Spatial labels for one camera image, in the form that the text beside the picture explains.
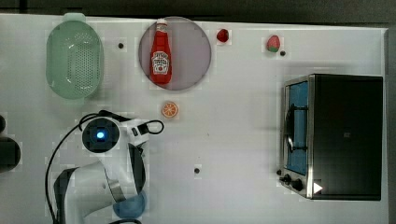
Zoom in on black toaster oven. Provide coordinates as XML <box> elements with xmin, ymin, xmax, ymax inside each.
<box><xmin>276</xmin><ymin>74</ymin><xmax>384</xmax><ymax>201</ymax></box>

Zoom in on blue mug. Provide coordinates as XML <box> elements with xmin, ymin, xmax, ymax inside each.
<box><xmin>113</xmin><ymin>190</ymin><xmax>147</xmax><ymax>219</ymax></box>

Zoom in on orange slice toy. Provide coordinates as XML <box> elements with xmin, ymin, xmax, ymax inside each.
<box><xmin>162</xmin><ymin>102</ymin><xmax>179</xmax><ymax>119</ymax></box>

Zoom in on plush strawberry toy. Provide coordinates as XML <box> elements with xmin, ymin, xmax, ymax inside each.
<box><xmin>266</xmin><ymin>35</ymin><xmax>280</xmax><ymax>52</ymax></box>

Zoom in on green plastic colander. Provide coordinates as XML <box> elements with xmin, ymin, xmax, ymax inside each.
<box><xmin>46</xmin><ymin>13</ymin><xmax>104</xmax><ymax>100</ymax></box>

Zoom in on black round base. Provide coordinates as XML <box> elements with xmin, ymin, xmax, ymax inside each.
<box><xmin>0</xmin><ymin>137</ymin><xmax>21</xmax><ymax>173</ymax></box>

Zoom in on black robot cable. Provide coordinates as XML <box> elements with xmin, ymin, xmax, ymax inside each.
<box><xmin>44</xmin><ymin>109</ymin><xmax>165</xmax><ymax>224</ymax></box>

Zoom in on red ketchup bottle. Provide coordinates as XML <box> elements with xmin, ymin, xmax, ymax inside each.
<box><xmin>150</xmin><ymin>19</ymin><xmax>172</xmax><ymax>85</ymax></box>

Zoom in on small red tomato toy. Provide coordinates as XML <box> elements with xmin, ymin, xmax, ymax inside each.
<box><xmin>217</xmin><ymin>29</ymin><xmax>229</xmax><ymax>43</ymax></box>

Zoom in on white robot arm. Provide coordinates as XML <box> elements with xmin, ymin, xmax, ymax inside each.
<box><xmin>53</xmin><ymin>117</ymin><xmax>149</xmax><ymax>224</ymax></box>

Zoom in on grey round plate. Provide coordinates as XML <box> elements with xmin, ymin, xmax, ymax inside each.
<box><xmin>138</xmin><ymin>16</ymin><xmax>212</xmax><ymax>91</ymax></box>

